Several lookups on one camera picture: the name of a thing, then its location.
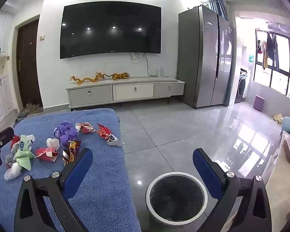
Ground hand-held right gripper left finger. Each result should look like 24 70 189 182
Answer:
14 147 94 232

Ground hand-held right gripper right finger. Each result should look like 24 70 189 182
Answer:
193 148 272 232

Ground shiny red snack packet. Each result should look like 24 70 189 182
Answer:
10 135 21 149

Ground brown orange snack packet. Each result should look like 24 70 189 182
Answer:
62 140 82 166

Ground clear plastic bag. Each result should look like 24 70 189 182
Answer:
3 150 23 181

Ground light green wrapper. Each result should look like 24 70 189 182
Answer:
13 147 35 171

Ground red paper box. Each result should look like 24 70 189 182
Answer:
34 147 60 162

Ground white tissue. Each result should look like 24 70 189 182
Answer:
46 138 60 150

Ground purple wrapper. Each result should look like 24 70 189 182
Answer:
53 122 78 146

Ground round white-rimmed trash bin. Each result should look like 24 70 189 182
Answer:
145 171 208 226

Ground red and white wrapper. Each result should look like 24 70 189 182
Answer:
75 122 95 135

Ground red snack packet white end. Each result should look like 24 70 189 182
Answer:
96 123 124 147

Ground blue fluffy blanket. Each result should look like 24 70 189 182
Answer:
0 108 142 232

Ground white lower cabinet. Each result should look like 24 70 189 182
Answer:
0 74 15 131

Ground dark brown entrance door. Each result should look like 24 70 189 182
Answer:
16 19 43 108

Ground white side table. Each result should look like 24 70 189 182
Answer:
263 130 290 232

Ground purple stool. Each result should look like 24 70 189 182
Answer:
254 95 266 112

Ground grey washing machine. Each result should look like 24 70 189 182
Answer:
234 69 251 104

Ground golden dragon figurine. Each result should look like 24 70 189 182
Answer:
70 72 107 85

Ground white television cabinet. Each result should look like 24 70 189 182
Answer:
66 77 185 112

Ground golden tiger figurine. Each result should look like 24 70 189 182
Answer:
112 72 130 81

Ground black-framed window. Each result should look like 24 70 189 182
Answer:
253 28 290 97

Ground grey double-door refrigerator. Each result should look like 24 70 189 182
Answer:
176 4 237 108

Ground hanging laundry clothes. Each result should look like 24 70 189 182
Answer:
256 32 290 71

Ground blue curtain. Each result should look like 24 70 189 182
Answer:
207 0 228 20

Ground white upper wall cabinet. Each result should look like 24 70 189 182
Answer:
0 11 15 58

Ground black television cable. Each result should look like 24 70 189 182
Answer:
129 52 158 77

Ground large black wall television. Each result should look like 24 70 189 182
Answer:
60 1 162 60

